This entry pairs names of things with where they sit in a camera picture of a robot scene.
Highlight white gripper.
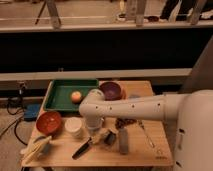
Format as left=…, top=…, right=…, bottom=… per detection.
left=85, top=117, right=116, bottom=146

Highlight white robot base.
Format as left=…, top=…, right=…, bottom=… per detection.
left=173, top=90, right=213, bottom=171

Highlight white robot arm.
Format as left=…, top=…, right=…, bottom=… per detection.
left=79, top=89, right=187, bottom=133

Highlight dark grape bunch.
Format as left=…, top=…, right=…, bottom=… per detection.
left=115, top=118, right=136, bottom=129

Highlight metal spoon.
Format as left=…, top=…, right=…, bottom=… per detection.
left=138, top=120, right=155, bottom=148

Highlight white cup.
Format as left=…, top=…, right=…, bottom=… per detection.
left=65, top=117, right=83, bottom=138

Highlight purple bowl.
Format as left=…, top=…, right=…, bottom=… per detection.
left=99, top=81, right=126, bottom=101

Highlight orange round fruit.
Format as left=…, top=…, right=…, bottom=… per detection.
left=70, top=91, right=83, bottom=103

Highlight red bowl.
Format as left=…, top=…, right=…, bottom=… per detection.
left=36, top=111, right=62, bottom=136

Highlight blue box on floor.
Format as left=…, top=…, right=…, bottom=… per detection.
left=24, top=104, right=41, bottom=121

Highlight black floor cables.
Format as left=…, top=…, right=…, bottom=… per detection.
left=0, top=96, right=29, bottom=147

